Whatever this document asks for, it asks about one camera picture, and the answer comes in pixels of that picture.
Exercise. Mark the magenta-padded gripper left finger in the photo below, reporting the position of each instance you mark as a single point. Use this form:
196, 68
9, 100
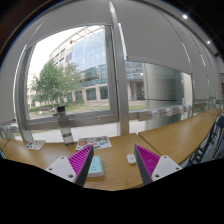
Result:
78, 161

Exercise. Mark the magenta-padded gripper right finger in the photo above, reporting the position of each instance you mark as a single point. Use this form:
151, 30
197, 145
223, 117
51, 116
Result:
148, 161

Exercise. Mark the small white charger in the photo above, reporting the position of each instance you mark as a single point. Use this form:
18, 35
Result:
131, 158

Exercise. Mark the white and blue power strip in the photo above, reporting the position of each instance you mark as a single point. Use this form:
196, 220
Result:
97, 166

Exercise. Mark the large colourful sticker sheet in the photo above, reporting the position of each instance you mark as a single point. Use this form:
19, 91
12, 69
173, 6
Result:
94, 142

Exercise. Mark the small colourful sticker sheet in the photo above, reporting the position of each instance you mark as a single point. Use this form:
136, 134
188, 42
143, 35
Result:
34, 145

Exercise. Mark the group of black chairs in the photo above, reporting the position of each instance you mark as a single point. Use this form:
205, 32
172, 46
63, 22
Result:
210, 143

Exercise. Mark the green tree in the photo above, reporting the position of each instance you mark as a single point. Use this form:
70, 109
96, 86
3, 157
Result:
50, 83

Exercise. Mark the glass office building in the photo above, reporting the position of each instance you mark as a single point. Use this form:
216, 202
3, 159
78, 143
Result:
86, 63

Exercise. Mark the grey roller blind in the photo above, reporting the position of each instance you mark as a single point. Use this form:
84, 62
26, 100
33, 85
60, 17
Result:
8, 86
70, 16
153, 36

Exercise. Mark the round ceiling lights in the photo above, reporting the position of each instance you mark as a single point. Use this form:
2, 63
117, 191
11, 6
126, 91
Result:
185, 16

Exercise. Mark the row of white rail knobs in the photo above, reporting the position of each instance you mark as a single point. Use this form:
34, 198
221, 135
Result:
170, 111

